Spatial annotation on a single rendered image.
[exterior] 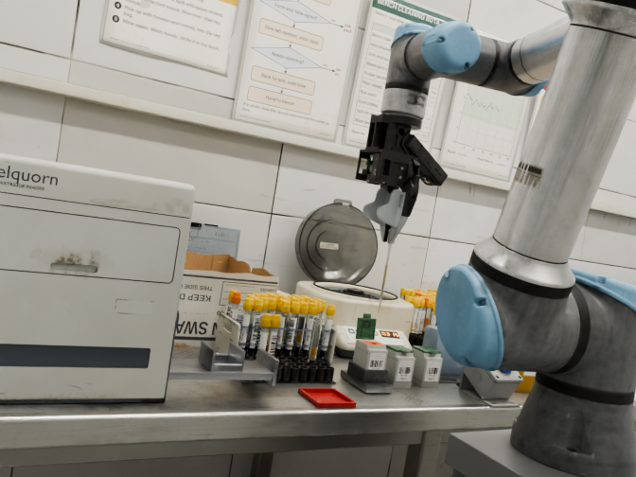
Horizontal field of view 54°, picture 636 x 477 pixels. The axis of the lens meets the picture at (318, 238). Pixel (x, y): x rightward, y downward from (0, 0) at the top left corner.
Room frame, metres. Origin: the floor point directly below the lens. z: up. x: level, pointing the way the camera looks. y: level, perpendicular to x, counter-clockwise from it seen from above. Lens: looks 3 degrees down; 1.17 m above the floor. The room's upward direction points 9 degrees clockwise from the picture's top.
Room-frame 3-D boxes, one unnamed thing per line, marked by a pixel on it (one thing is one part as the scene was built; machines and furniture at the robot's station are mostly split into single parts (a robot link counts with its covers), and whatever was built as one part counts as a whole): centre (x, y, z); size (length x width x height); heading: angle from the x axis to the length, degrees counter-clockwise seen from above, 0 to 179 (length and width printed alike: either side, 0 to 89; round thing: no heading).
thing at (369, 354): (1.09, -0.12, 0.92); 0.05 x 0.04 x 0.06; 28
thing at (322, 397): (0.97, -0.05, 0.88); 0.07 x 0.07 x 0.01; 29
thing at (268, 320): (1.06, 0.03, 0.93); 0.17 x 0.09 x 0.11; 120
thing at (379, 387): (1.09, -0.12, 0.89); 0.09 x 0.05 x 0.04; 28
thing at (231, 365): (0.91, 0.13, 0.92); 0.21 x 0.07 x 0.05; 119
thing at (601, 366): (0.78, -0.35, 1.08); 0.13 x 0.12 x 0.14; 110
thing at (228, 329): (1.17, 0.05, 0.91); 0.20 x 0.10 x 0.07; 119
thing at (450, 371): (1.24, -0.29, 0.92); 0.10 x 0.07 x 0.10; 121
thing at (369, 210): (1.09, -0.09, 1.18); 0.06 x 0.03 x 0.09; 119
